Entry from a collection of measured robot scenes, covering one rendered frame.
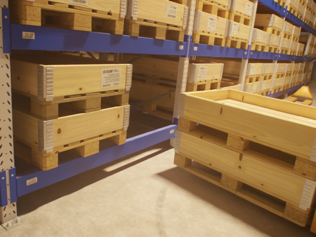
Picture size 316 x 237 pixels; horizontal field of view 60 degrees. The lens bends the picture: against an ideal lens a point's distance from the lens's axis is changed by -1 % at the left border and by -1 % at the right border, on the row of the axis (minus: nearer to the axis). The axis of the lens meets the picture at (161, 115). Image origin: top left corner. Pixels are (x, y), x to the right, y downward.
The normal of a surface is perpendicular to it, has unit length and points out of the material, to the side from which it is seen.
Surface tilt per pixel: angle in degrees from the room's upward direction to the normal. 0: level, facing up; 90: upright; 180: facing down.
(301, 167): 90
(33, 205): 0
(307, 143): 90
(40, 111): 90
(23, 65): 90
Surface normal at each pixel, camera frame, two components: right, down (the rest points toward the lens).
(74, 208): 0.10, -0.96
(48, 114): 0.82, 0.22
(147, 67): -0.56, 0.16
